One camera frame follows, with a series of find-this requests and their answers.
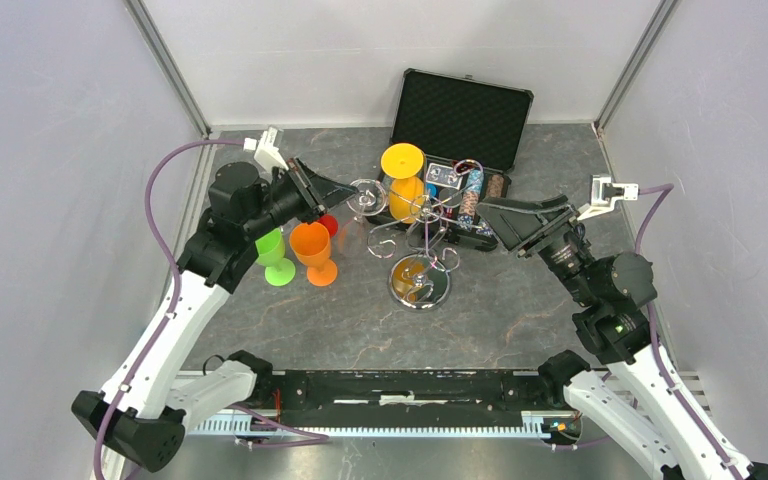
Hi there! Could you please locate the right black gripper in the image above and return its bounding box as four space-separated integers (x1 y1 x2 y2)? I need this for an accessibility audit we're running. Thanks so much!
475 193 598 305

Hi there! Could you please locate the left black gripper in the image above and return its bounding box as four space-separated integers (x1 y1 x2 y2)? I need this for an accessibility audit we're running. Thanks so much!
243 155 359 240

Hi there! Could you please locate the red plastic wine glass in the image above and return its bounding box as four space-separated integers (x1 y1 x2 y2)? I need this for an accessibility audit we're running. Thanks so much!
317 214 339 238

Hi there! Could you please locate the clear wine glass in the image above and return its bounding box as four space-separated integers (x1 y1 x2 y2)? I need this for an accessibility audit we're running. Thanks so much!
347 179 388 217

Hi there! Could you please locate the orange plastic wine glass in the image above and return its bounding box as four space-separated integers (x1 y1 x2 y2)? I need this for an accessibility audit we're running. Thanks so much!
289 222 338 287

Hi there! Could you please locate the yellow plastic wine glass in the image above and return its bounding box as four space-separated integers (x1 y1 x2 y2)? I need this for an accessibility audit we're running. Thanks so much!
380 143 425 224

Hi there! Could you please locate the green plastic wine glass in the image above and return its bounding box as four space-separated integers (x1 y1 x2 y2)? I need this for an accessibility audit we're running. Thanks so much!
255 228 296 287

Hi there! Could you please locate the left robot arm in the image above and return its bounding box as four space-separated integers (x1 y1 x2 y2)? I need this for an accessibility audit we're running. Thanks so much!
71 159 358 472

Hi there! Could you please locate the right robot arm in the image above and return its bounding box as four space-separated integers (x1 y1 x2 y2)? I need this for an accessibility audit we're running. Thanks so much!
476 196 768 479

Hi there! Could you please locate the chrome wine glass rack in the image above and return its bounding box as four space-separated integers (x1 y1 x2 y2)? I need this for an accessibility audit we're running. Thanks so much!
367 159 505 311

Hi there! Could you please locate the blue playing card deck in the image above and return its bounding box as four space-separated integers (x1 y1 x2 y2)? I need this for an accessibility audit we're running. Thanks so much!
424 163 461 188

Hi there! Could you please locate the black poker chip case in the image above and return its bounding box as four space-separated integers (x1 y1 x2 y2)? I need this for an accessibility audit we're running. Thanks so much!
369 69 534 252

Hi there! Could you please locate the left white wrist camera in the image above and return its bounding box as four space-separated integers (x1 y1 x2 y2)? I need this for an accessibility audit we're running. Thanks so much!
243 126 288 173

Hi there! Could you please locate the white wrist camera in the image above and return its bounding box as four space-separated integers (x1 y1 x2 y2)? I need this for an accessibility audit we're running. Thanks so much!
577 174 640 221
243 126 288 173

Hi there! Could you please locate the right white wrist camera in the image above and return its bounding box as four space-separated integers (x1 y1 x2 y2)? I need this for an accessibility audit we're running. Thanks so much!
577 174 640 221

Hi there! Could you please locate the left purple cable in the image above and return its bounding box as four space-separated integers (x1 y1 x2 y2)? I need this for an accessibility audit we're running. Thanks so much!
92 139 247 480

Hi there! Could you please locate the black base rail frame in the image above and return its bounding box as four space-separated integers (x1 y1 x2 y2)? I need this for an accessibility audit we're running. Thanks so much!
158 351 710 458

